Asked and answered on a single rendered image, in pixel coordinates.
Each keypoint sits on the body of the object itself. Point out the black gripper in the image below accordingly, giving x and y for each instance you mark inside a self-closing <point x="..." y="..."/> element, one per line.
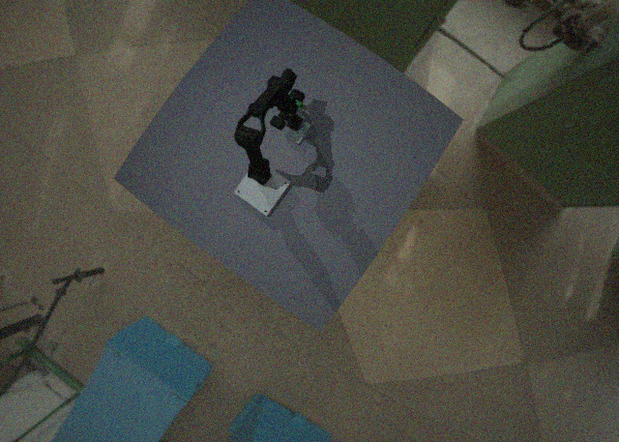
<point x="286" y="110"/>

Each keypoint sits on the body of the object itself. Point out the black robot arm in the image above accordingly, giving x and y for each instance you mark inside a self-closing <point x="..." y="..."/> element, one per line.
<point x="250" y="139"/>

